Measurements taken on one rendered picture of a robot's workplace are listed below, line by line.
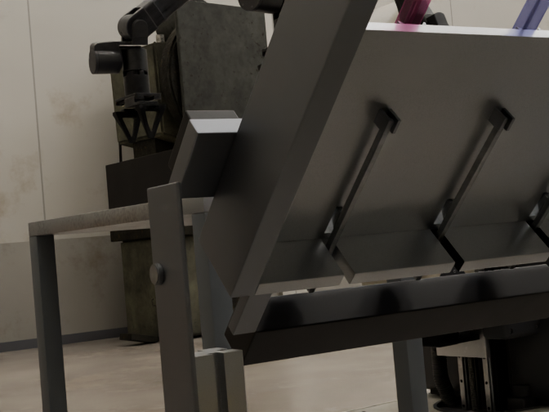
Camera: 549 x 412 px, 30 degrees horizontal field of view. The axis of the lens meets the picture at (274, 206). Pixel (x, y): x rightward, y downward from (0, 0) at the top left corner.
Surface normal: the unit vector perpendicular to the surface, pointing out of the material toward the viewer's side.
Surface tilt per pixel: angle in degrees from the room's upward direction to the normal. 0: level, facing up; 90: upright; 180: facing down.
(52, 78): 90
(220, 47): 90
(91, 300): 90
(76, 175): 90
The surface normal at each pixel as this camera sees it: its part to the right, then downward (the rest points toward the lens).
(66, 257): 0.52, -0.07
